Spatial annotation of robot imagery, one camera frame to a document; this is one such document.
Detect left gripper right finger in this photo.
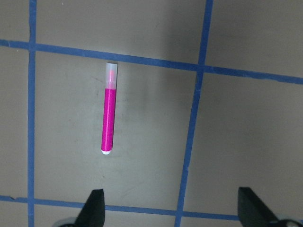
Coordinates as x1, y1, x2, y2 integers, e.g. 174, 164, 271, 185
237, 187, 284, 227

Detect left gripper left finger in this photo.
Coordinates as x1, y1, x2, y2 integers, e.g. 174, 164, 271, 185
73, 189, 105, 227

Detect pink marker pen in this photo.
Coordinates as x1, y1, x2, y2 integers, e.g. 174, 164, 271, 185
101, 63, 118, 155

